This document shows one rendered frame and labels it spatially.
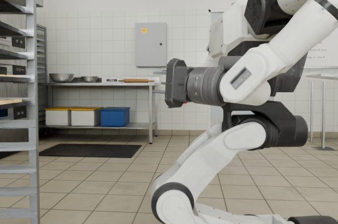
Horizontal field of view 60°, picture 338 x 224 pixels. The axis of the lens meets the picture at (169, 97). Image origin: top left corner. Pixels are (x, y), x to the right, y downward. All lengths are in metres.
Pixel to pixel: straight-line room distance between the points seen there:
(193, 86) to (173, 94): 0.08
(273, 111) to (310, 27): 0.51
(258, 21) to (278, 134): 0.41
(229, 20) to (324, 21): 0.43
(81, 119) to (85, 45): 1.36
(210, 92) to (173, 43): 4.33
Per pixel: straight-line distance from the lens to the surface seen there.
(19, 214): 1.42
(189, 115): 4.91
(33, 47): 1.30
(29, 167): 1.34
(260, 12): 0.84
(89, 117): 4.55
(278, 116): 1.06
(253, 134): 1.00
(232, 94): 0.59
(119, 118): 4.42
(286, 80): 1.03
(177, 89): 0.71
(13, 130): 4.00
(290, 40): 0.59
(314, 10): 0.59
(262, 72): 0.57
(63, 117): 4.71
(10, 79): 1.13
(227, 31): 0.96
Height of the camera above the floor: 0.85
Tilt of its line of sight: 2 degrees down
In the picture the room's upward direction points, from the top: straight up
